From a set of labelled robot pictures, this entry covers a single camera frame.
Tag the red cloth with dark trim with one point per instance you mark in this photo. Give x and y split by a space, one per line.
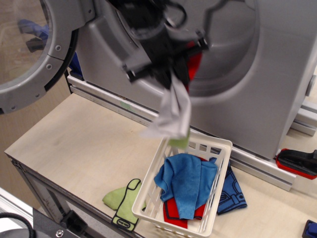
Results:
171 213

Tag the blue patterned cloth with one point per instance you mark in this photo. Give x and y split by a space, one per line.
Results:
232 197

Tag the green cloth with outline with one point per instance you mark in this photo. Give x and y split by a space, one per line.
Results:
121 201

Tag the blue clamp behind door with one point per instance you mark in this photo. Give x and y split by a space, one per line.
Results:
39 41

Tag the plain blue cloth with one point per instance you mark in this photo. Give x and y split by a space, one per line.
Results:
188 183

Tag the small green cloth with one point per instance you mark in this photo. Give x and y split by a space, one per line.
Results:
181 143

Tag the blue black object corner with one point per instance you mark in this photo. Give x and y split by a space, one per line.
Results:
310 229

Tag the grey cloth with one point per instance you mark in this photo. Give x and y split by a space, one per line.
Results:
173 121

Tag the grey round machine door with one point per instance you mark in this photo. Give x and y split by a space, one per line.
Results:
26 77

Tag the black bracket with bolt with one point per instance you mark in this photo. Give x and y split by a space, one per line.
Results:
47 228

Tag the red and black clamp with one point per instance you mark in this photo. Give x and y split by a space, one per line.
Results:
298 162

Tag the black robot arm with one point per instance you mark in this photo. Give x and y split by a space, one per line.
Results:
172 14

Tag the grey toy washing machine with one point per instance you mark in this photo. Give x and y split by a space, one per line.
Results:
251 81

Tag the aluminium extrusion rail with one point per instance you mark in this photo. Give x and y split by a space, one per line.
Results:
264 169

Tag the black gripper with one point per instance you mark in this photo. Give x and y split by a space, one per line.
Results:
167 55

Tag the white plastic laundry basket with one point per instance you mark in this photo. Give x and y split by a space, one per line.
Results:
148 206

